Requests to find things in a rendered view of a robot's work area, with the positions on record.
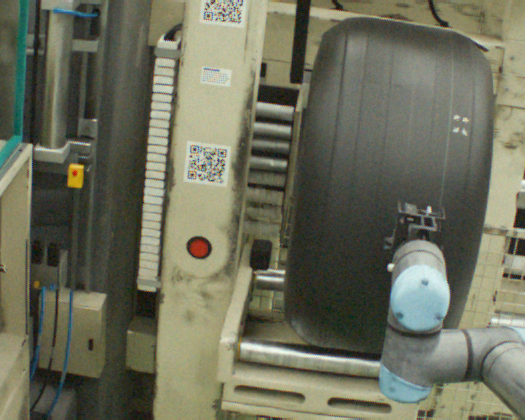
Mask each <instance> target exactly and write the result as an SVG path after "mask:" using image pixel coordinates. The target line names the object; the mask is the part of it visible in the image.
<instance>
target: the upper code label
mask: <svg viewBox="0 0 525 420"><path fill-rule="evenodd" d="M246 2H247V0H202V6H201V15H200V23H209V24H215V25H223V26H230V27H237V28H244V20H245V11H246Z"/></svg>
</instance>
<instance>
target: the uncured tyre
mask: <svg viewBox="0 0 525 420"><path fill-rule="evenodd" d="M358 79H361V80H368V81H375V82H381V83H389V84H395V85H402V88H401V87H394V86H387V85H380V84H373V83H366V82H361V81H358ZM453 111H455V112H459V113H463V114H466V115H469V116H470V118H471V122H470V131H469V139H467V138H464V137H460V136H457V135H451V132H452V128H451V122H452V112H453ZM493 131H494V102H493V75H492V68H491V65H490V62H489V61H488V59H487V58H486V57H485V56H484V55H483V53H482V52H481V50H480V49H479V48H478V47H477V46H476V45H475V44H474V42H473V40H472V39H471V38H469V37H467V36H465V35H463V34H461V33H458V32H457V31H453V30H449V29H441V28H435V27H428V26H421V25H414V24H408V23H401V22H397V21H393V20H386V19H379V18H372V17H365V16H361V17H355V18H352V17H349V18H345V19H344V20H343V21H341V22H339V23H338V24H337V25H335V26H334V27H332V28H329V30H328V31H326V32H325V33H323V35H322V38H321V41H320V46H319V49H318V51H317V54H316V57H315V60H314V63H313V72H312V77H311V82H310V88H309V93H308V99H307V105H306V118H305V124H304V130H303V137H302V143H301V150H300V157H299V163H298V170H297V177H296V191H295V198H294V206H293V212H292V220H291V228H290V235H289V243H288V251H287V259H286V267H285V277H284V308H285V320H286V321H287V323H288V324H289V325H290V326H291V327H292V329H294V330H295V331H296V332H297V334H298V335H299V336H300V339H301V340H304V341H307V342H309V343H311V344H313V345H315V346H317V347H321V348H322V347H328V348H333V349H340V350H346V351H359V352H365V353H371V354H383V348H384V341H385V334H386V327H387V317H388V311H389V303H390V296H391V288H392V272H390V271H388V270H387V266H388V264H392V262H391V261H388V258H389V255H386V254H384V249H383V245H384V239H385V238H391V237H392V234H393V230H394V229H395V222H396V210H397V205H398V201H400V204H401V210H402V212H403V208H404V204H406V203H407V204H410V205H416V209H421V210H426V211H427V209H428V207H430V209H431V212H434V213H436V212H437V217H439V218H440V215H441V210H442V208H444V210H445V223H444V234H443V238H442V244H441V246H443V253H442V256H443V259H444V263H445V268H446V276H447V280H446V282H447V284H448V287H449V290H450V303H449V308H448V311H447V313H446V316H445V317H444V319H443V323H442V325H443V326H442V330H451V329H457V328H458V326H459V324H460V319H461V316H462V314H463V311H464V307H465V305H466V302H467V298H468V294H469V292H470V288H471V284H472V281H473V278H474V274H475V270H476V263H477V258H478V255H479V250H480V246H481V241H482V236H483V232H484V226H485V218H486V209H487V204H488V198H489V190H490V184H491V167H492V158H493V146H494V142H493Z"/></svg>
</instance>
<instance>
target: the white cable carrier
mask: <svg viewBox="0 0 525 420"><path fill-rule="evenodd" d="M164 36H165V34H164V35H163V36H162V37H161V38H160V39H159V41H158V42H157V47H158V48H165V49H172V50H179V51H181V44H180V42H182V37H181V36H180V35H174V39H172V41H170V39H169V38H168V40H166V41H164ZM156 56H158V57H157V59H156V64H155V65H156V68H155V74H156V76H155V77H154V83H155V85H154V88H153V91H154V92H153V94H152V100H153V101H152V103H151V109H152V111H151V115H150V116H151V117H152V118H151V120H150V126H151V128H150V129H149V134H150V136H149V141H148V143H149V146H148V151H149V153H148V155H147V160H148V162H147V165H146V168H148V169H147V171H146V177H147V178H146V181H145V186H146V187H145V191H144V193H145V196H144V202H145V204H144V207H143V209H144V212H143V221H142V227H143V229H142V237H141V246H140V251H141V252H140V262H139V266H140V268H139V278H140V279H146V280H153V281H159V282H161V274H162V273H161V268H160V267H161V264H162V260H161V258H162V250H163V244H162V243H163V239H164V238H163V234H164V229H163V228H164V226H165V221H164V219H165V202H166V196H165V194H166V191H167V189H166V185H167V180H166V179H167V178H168V172H169V168H170V161H169V154H170V149H171V146H170V145H171V144H172V139H171V137H172V135H173V131H172V127H173V122H172V120H173V119H174V113H173V111H174V109H175V105H174V102H175V99H176V97H175V94H176V87H175V86H176V84H177V79H176V77H177V75H178V71H177V68H178V60H179V57H175V56H167V55H156ZM138 289H142V290H148V291H157V288H156V287H149V286H142V285H139V286H138Z"/></svg>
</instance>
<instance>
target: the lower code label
mask: <svg viewBox="0 0 525 420"><path fill-rule="evenodd" d="M230 153H231V147H229V146H221V145H214V144H208V143H201V142H193V141H188V142H187V153H186V164H185V175H184V182H195V183H203V184H210V185H216V186H223V187H227V180H228V172H229V162H230Z"/></svg>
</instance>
